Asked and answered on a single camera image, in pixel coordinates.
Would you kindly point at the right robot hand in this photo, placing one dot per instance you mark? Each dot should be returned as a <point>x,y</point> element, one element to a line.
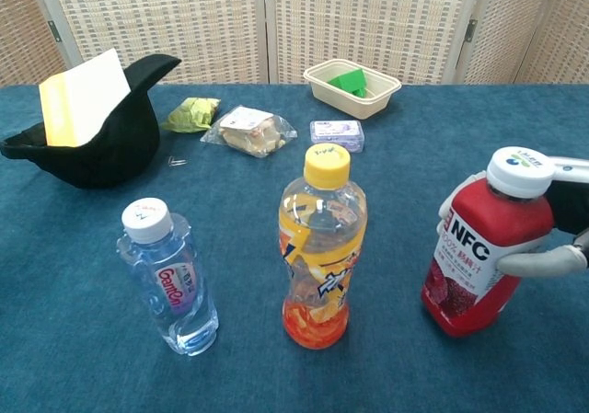
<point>570,210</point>

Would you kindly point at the red juice bottle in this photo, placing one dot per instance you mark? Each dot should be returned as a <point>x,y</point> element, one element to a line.
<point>474,256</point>

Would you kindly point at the clear water bottle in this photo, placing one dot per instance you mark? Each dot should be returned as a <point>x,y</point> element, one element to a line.
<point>175,289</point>

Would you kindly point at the woven folding screen panel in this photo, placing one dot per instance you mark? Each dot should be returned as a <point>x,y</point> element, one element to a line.
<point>161,17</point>
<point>511,26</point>
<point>368,13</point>
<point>18,26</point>
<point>566,36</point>

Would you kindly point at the metal screen hinge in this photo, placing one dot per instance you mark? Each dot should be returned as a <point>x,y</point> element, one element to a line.
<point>470,30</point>
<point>54,31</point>

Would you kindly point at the blue table cloth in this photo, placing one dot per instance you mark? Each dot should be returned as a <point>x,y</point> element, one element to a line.
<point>414,376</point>

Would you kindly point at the beige food tray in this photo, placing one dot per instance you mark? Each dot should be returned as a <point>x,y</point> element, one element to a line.
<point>368,102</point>

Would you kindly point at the purple tissue pack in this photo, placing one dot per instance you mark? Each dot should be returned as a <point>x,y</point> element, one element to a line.
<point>338,132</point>

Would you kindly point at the yellow-capped orange drink bottle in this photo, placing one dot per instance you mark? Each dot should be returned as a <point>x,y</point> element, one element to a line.
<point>322,247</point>

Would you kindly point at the green plastic block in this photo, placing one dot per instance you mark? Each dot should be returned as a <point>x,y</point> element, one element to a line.
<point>347,81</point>

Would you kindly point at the clear bag of bread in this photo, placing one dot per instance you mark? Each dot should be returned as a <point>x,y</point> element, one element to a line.
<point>250,132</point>

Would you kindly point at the green snack packet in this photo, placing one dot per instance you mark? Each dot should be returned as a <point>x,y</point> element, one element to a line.
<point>191,115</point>

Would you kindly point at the metal paper clip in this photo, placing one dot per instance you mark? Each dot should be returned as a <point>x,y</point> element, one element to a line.
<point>177,161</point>

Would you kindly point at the black baseball cap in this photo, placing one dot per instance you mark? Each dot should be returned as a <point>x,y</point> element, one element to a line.
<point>124,155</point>

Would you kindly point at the white and yellow booklet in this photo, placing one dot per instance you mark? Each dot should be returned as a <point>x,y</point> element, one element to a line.
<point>87,100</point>

